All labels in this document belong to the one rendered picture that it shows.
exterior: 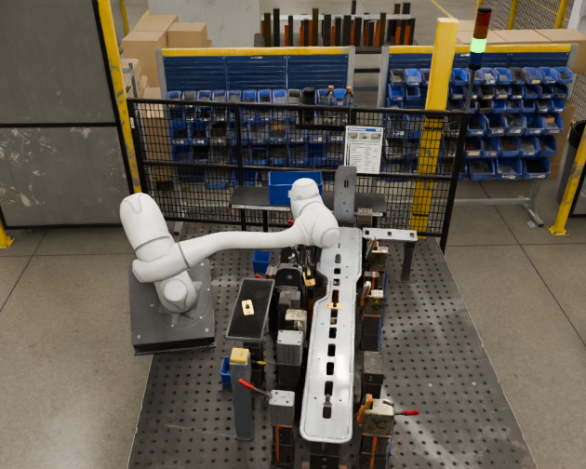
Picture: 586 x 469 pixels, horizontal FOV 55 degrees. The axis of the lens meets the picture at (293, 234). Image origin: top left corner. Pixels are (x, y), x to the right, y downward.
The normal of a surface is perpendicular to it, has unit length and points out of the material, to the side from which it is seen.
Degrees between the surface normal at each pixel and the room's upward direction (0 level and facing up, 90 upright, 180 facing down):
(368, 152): 90
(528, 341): 0
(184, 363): 0
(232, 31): 90
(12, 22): 89
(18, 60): 90
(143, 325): 44
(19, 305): 0
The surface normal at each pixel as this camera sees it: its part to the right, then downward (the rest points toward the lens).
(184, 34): -0.04, 0.56
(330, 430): 0.00, -0.83
